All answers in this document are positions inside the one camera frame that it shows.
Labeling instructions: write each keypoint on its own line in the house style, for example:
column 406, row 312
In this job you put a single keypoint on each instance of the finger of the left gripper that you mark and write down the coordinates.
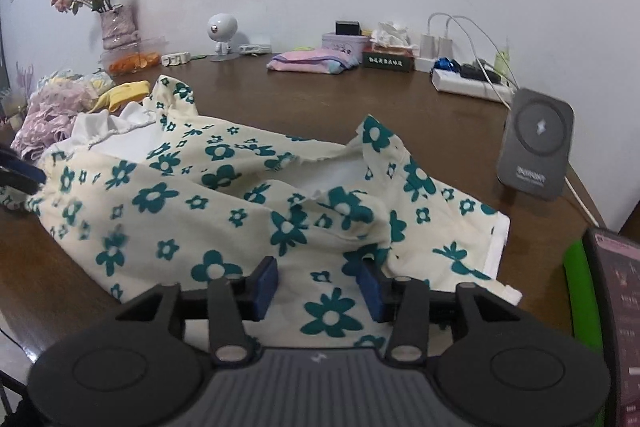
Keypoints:
column 19, row 174

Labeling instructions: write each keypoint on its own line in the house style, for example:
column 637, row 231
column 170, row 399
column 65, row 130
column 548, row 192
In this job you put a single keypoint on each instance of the lavender tin box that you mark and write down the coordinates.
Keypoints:
column 350, row 44

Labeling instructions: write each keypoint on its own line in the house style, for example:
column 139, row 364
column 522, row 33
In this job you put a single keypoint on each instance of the white power strip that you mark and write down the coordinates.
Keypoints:
column 452, row 83

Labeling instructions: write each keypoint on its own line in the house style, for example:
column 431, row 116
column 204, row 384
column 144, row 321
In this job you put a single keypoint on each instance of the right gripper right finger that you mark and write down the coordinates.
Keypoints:
column 402, row 302

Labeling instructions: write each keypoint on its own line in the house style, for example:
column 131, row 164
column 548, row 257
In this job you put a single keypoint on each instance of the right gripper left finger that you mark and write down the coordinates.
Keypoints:
column 232, row 302

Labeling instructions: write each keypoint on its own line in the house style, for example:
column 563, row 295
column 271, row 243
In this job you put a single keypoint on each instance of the small black box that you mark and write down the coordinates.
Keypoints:
column 347, row 28

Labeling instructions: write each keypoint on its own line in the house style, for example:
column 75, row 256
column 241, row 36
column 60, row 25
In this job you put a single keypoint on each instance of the clear box of orange peels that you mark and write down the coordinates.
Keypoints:
column 133, row 57

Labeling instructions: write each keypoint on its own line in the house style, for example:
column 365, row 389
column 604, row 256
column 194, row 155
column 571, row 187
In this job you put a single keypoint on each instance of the blue toy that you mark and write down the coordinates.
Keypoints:
column 445, row 63

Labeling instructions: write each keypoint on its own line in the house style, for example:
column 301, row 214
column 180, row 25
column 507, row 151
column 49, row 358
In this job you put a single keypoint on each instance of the green stand base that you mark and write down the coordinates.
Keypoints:
column 584, row 309

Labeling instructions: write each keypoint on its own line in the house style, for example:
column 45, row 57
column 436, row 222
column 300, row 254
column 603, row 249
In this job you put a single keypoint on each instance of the cream green-flower garment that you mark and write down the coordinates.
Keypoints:
column 164, row 195

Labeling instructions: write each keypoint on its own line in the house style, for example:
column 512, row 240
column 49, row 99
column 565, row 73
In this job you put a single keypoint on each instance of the pink blue purple-trimmed garment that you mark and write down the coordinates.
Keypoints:
column 315, row 61

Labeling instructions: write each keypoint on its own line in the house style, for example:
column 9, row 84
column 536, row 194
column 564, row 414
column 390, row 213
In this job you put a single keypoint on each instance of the black wireless charger phone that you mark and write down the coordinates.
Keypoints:
column 536, row 144

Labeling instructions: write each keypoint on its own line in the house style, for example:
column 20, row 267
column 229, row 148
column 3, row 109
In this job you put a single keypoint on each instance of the pink floral ruffled garment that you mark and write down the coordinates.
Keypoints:
column 51, row 116

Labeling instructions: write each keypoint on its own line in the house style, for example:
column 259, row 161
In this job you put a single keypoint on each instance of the pink screen phone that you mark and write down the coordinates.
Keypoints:
column 614, row 268

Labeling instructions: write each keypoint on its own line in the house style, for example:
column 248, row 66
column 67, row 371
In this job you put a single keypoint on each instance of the dark tissue box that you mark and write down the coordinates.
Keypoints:
column 389, row 48

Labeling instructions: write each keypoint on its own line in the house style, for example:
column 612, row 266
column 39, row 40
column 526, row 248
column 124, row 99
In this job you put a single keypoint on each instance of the white round robot figurine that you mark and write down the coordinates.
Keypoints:
column 221, row 29

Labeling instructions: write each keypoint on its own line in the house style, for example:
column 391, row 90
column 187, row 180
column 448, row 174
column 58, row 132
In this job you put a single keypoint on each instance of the white charger plug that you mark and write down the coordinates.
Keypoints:
column 431, row 50

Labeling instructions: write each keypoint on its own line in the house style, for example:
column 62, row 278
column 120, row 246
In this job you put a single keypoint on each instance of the white small device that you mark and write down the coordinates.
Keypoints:
column 255, row 47

